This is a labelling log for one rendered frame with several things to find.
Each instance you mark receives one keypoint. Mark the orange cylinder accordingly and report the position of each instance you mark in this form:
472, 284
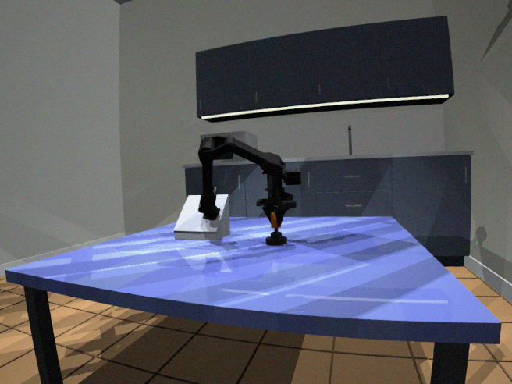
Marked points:
274, 224

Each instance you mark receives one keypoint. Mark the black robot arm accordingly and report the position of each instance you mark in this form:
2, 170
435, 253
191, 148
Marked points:
271, 164

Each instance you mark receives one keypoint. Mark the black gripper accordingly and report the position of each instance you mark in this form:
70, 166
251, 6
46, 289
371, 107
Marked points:
275, 197

